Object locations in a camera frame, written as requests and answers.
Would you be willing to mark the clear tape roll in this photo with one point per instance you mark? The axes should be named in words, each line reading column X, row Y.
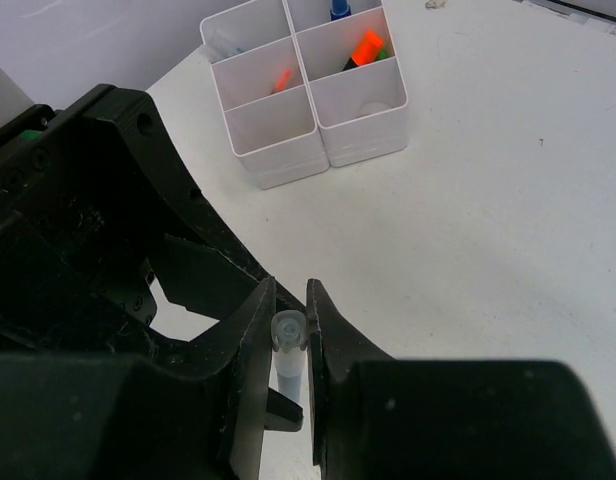
column 371, row 108

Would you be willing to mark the green cap black highlighter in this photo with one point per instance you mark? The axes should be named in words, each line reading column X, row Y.
column 383, row 54

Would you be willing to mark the light blue pen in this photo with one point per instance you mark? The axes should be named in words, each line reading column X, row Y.
column 289, row 366

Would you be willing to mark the blue ink pen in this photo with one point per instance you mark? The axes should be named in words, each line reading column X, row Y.
column 223, row 46

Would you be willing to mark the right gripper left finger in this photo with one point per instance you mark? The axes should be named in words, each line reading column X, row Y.
column 196, row 414

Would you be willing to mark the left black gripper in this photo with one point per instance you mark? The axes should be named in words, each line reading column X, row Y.
column 86, row 194

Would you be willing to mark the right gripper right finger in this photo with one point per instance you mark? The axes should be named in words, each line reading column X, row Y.
column 377, row 417

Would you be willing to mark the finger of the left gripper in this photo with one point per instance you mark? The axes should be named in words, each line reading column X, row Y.
column 282, row 413

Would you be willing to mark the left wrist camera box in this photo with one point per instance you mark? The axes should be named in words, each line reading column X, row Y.
column 13, row 100

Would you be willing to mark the orange cap black highlighter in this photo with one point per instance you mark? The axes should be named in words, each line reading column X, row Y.
column 367, row 51

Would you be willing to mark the orange pen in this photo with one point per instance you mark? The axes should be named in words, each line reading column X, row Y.
column 283, row 82

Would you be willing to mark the white divided organizer box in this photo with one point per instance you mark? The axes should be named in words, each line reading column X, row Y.
column 312, row 125

